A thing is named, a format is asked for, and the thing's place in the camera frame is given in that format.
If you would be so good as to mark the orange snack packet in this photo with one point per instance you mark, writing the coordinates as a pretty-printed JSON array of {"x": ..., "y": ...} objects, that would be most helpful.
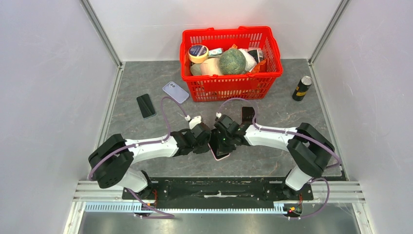
[{"x": 260, "y": 67}]

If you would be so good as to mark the masking tape roll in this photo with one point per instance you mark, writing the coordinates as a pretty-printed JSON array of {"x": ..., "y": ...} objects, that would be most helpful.
[{"x": 198, "y": 53}]

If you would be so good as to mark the lilac phone case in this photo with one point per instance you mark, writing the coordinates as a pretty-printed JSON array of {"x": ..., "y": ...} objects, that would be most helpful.
[{"x": 176, "y": 92}]

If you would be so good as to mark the red plastic shopping basket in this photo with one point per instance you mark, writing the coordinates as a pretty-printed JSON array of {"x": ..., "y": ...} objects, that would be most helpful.
[{"x": 247, "y": 86}]

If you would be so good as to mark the slotted aluminium rail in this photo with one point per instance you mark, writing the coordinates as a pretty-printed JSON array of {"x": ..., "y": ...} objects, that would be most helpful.
[{"x": 136, "y": 207}]

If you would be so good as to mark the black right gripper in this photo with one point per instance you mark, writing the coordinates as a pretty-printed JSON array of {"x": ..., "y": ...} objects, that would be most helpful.
[{"x": 222, "y": 148}]

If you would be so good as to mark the green patterned ball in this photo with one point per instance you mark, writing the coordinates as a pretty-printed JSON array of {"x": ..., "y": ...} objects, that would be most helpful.
[{"x": 232, "y": 62}]

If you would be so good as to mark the white plastic bag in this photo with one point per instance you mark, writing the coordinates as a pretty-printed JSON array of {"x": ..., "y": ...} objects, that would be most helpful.
[{"x": 250, "y": 61}]

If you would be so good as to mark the black smartphone silver edge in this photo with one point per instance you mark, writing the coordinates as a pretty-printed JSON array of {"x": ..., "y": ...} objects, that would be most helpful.
[{"x": 248, "y": 114}]

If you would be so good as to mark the beige paper bag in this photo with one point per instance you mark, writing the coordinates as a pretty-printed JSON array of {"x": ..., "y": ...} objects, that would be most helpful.
[{"x": 209, "y": 67}]

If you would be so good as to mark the black yellow drink can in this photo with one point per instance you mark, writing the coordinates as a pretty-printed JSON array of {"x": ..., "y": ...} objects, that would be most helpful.
[{"x": 302, "y": 88}]

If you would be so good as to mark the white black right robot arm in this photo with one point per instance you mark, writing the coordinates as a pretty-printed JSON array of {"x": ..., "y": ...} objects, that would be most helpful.
[{"x": 310, "y": 150}]

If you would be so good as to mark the black white packet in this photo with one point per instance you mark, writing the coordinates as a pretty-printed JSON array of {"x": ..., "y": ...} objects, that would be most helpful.
[{"x": 257, "y": 54}]

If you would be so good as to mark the pink phone case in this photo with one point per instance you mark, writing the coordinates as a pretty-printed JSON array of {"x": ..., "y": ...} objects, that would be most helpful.
[{"x": 218, "y": 157}]

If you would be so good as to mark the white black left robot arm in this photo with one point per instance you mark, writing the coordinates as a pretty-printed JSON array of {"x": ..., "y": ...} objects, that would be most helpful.
[{"x": 111, "y": 163}]

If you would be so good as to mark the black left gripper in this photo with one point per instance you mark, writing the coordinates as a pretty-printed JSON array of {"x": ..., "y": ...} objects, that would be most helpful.
[{"x": 205, "y": 148}]

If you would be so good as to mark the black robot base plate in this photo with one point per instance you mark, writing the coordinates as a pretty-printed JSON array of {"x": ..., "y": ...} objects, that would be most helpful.
[{"x": 221, "y": 192}]

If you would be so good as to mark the small teal box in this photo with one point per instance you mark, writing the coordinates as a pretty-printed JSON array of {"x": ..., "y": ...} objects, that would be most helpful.
[{"x": 215, "y": 52}]

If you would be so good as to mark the dark green smartphone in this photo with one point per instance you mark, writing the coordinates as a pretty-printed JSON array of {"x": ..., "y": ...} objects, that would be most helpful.
[{"x": 215, "y": 141}]

